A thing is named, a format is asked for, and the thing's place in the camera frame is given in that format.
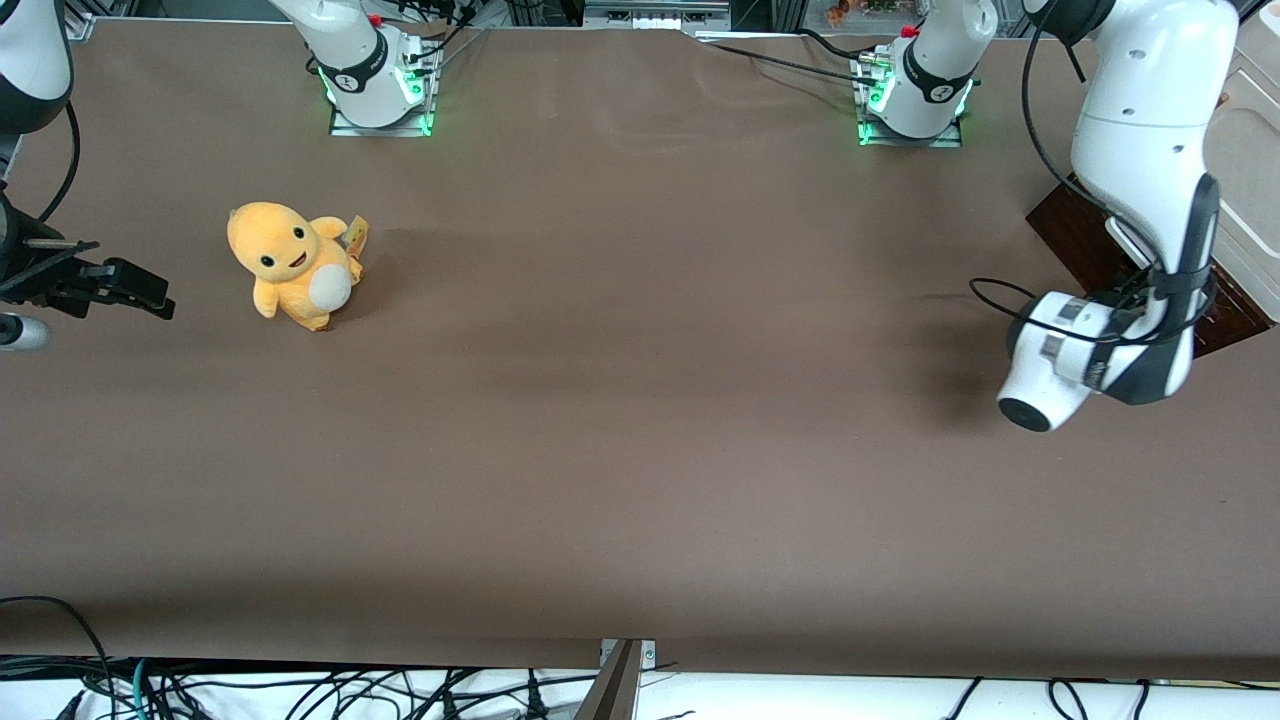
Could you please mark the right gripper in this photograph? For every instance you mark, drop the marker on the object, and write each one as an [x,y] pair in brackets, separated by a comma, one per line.
[22,262]

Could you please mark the dark brown wooden drawer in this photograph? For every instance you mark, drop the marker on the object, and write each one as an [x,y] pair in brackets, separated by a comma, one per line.
[1075,225]

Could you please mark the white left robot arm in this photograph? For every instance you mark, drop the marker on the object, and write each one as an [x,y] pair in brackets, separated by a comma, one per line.
[1140,100]

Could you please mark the yellow plush toy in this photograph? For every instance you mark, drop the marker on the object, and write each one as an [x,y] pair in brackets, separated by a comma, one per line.
[290,260]

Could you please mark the grey equipment box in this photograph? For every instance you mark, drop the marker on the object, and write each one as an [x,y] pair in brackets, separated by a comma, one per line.
[650,15]

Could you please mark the orange background items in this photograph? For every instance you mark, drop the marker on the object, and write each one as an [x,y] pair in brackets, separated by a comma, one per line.
[860,10]

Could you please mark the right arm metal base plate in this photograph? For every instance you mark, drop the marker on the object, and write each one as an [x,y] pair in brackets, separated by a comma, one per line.
[345,128]

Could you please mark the grey metal bracket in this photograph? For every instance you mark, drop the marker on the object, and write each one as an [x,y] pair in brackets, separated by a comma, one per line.
[620,690]

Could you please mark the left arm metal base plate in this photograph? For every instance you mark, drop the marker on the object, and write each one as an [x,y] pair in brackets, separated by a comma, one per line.
[945,138]

